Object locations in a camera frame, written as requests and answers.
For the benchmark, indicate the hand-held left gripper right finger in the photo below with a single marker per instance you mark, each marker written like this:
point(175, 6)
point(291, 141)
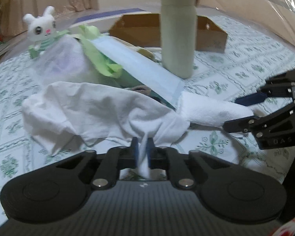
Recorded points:
point(150, 153)

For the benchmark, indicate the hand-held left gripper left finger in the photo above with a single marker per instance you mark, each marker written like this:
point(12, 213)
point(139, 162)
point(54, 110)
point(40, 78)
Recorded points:
point(135, 153)

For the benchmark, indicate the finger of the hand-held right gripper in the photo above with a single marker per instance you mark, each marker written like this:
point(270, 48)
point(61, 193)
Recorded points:
point(250, 98)
point(236, 125)

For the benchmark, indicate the white towel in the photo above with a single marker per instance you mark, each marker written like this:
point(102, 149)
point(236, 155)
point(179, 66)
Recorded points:
point(206, 110)

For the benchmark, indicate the white cloth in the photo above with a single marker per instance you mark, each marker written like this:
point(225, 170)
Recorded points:
point(100, 110)

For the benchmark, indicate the light blue face mask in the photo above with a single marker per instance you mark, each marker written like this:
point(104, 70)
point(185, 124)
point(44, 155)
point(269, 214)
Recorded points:
point(142, 68)

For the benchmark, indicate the light green cloth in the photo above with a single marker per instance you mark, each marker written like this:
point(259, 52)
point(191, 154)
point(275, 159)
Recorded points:
point(103, 64)

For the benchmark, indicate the brown cardboard box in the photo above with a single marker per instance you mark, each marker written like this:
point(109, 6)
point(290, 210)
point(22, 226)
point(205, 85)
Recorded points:
point(137, 32)

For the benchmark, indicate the cream soft item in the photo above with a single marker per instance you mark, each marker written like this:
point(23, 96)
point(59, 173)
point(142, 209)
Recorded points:
point(146, 52)

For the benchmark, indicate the plastic-wrapped headboard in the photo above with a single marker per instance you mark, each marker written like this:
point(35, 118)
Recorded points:
point(260, 12)

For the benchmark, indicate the pale green bottle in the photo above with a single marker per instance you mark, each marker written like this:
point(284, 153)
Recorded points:
point(178, 34)

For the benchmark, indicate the red and white tag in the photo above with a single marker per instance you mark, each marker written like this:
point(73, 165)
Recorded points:
point(292, 228)

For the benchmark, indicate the translucent white pouch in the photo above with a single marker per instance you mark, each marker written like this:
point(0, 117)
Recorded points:
point(61, 59)

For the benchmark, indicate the blue and white flat box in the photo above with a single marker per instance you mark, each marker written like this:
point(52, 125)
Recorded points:
point(100, 22)

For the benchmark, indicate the white bunny plush toy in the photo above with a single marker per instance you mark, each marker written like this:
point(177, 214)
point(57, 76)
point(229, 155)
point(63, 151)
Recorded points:
point(40, 28)

